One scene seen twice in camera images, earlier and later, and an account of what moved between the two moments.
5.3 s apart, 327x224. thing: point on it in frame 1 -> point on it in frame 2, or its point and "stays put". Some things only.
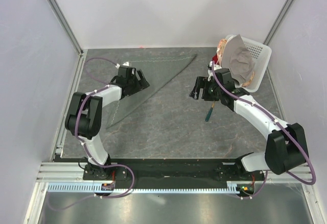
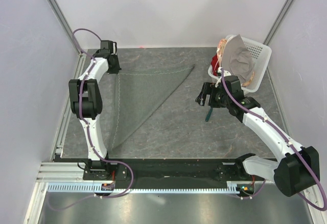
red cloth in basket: [215, 59] stays put
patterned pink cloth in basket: [220, 45] stays put
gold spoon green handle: [209, 112] stays put
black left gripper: [140, 84] -> [115, 71]
